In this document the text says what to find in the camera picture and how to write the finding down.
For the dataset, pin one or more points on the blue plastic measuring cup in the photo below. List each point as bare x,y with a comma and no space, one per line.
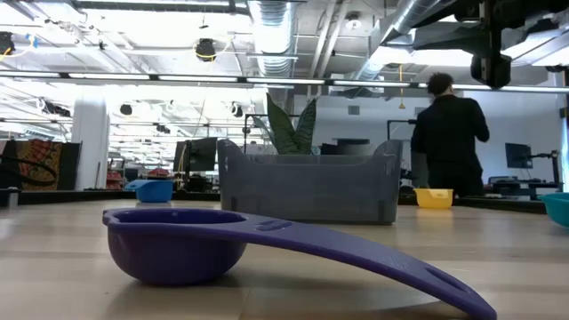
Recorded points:
153,192

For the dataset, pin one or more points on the purple plastic measuring cup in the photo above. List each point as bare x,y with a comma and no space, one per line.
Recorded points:
178,253

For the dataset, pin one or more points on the yellow plastic measuring cup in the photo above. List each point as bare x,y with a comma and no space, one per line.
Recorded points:
433,198

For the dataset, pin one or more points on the teal plastic measuring cup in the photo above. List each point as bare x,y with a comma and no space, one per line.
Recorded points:
558,209

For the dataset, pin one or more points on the small monitor on arm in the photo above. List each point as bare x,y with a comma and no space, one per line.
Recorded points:
518,155

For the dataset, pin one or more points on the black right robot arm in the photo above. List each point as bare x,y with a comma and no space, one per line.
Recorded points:
491,71

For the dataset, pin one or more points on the grey plastic basket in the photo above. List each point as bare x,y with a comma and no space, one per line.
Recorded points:
311,191

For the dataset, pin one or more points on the snake plant in white pot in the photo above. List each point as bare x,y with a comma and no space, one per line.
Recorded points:
284,133

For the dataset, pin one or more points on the black computer monitor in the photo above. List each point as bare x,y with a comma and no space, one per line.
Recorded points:
200,153

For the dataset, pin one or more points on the long linear ceiling light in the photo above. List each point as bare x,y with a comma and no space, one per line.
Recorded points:
195,78

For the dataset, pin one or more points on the person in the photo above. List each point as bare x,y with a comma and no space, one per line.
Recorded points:
449,133

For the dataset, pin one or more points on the white round column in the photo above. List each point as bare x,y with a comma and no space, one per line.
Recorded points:
91,142

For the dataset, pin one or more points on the dark office desk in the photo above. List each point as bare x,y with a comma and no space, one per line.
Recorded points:
520,184

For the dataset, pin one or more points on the silver ventilation duct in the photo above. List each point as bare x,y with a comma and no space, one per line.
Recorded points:
271,35

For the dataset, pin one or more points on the black aluminium table frame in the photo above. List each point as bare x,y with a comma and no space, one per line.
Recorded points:
89,196

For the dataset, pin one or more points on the orange patterned wall panel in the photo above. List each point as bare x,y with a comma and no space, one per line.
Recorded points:
40,160

